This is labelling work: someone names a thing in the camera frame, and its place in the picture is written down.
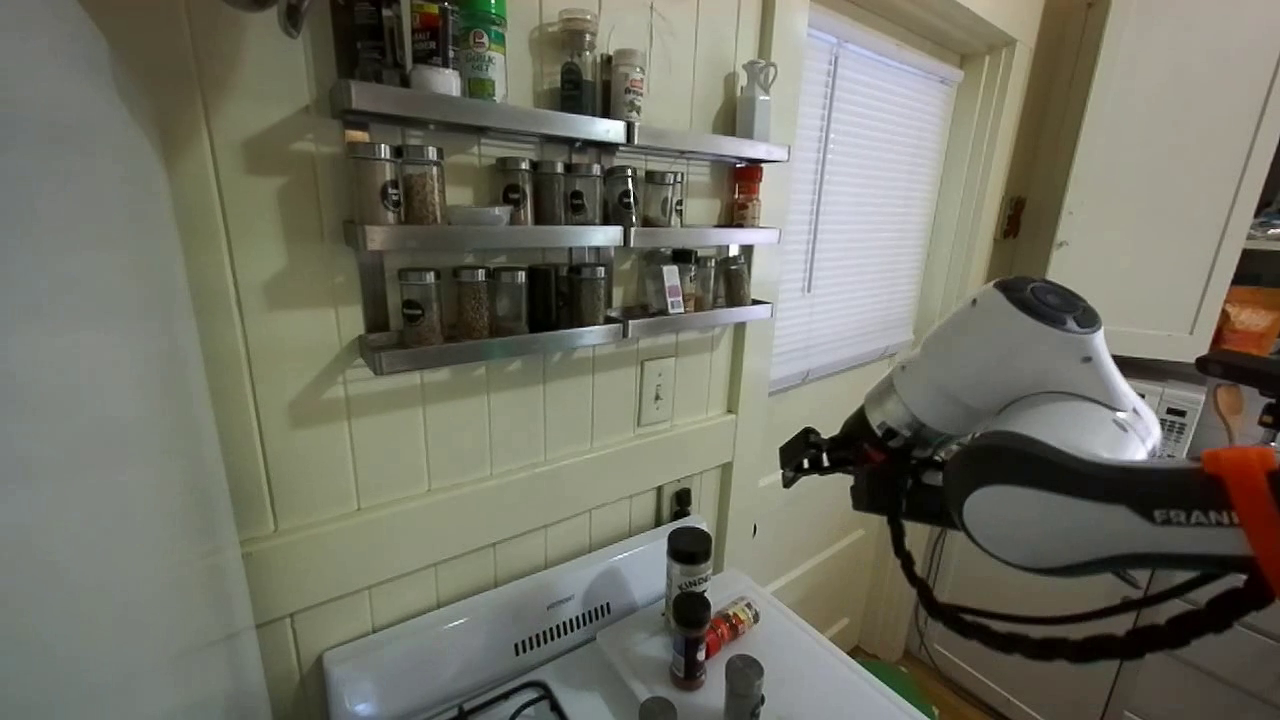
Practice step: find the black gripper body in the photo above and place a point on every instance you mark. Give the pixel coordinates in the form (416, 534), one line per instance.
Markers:
(883, 473)

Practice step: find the savory spice jar steel cap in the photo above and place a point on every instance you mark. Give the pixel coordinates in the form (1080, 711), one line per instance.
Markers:
(744, 681)

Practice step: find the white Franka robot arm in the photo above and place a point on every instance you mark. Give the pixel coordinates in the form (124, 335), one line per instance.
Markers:
(1053, 507)

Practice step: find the tall spice bottle yellow label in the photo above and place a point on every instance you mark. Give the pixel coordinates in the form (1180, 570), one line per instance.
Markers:
(688, 561)

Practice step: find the short steel spice shelf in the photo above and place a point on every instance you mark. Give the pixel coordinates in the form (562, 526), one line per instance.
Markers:
(707, 239)
(701, 320)
(707, 145)

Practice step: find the red spice bottle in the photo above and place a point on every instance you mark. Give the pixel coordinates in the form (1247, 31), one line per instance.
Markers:
(729, 624)

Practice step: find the onion powder bottle black cap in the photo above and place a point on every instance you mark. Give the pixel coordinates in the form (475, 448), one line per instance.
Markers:
(701, 282)

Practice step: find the spice bottle pink barcode label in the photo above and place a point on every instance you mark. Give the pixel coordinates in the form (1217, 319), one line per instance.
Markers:
(667, 286)

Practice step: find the red sauce bottle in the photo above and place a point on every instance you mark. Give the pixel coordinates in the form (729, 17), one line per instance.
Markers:
(744, 196)

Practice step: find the glass spice jar steel cap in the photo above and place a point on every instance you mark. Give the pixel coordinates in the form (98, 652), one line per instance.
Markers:
(586, 295)
(660, 203)
(423, 185)
(586, 192)
(467, 307)
(623, 196)
(515, 190)
(551, 192)
(511, 301)

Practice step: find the small glass spice jar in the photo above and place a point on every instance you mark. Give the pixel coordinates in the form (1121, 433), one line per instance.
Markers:
(656, 711)

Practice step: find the dark spice jar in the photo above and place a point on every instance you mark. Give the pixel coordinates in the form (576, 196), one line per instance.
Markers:
(547, 299)

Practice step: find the long steel spice shelf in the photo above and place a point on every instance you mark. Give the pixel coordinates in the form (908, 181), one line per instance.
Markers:
(495, 347)
(480, 114)
(495, 239)

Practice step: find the small white bottle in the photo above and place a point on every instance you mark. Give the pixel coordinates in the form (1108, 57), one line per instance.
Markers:
(755, 107)

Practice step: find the spice bottle white label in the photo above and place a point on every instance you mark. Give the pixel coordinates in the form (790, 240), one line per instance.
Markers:
(627, 87)

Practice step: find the glass spice jar round label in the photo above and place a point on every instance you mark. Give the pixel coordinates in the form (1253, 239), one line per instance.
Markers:
(416, 307)
(368, 185)

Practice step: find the green shaker bottle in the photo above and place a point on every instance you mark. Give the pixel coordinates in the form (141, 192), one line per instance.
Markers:
(480, 55)

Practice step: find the bottle with colourful label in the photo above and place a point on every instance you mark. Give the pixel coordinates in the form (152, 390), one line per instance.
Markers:
(428, 34)

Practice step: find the cream panelled door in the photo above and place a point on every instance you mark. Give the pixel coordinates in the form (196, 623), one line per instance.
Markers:
(827, 401)

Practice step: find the green mat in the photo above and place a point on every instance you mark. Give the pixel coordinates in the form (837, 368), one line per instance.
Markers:
(889, 684)

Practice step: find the white window blinds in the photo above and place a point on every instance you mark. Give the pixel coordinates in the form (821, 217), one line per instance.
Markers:
(866, 203)

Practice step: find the brown door hinge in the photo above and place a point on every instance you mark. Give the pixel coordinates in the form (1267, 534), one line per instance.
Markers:
(1015, 217)

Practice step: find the white microwave oven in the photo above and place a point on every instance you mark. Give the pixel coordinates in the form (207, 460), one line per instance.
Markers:
(1180, 418)

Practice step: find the black burner grate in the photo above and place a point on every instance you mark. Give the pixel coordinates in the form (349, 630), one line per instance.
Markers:
(515, 702)

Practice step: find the white gas stove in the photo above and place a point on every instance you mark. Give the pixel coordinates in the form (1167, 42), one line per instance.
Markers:
(467, 642)

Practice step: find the cream base cabinet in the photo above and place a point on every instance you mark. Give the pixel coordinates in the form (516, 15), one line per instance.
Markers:
(1201, 684)

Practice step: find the orange bag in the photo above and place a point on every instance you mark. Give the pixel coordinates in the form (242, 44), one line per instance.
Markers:
(1249, 320)

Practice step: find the small white dish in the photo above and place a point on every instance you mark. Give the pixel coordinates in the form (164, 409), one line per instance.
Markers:
(477, 214)

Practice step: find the clear glass jar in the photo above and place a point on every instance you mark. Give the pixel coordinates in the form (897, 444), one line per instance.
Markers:
(576, 67)

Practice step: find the small white bowl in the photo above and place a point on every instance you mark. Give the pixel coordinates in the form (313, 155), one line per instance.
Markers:
(433, 83)

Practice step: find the dark container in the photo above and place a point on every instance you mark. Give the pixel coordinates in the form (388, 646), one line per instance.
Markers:
(368, 42)

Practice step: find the white refrigerator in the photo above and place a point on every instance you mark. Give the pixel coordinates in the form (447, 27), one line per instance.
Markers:
(104, 401)

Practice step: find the white wall cabinet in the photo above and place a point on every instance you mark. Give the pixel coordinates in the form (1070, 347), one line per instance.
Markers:
(1163, 161)

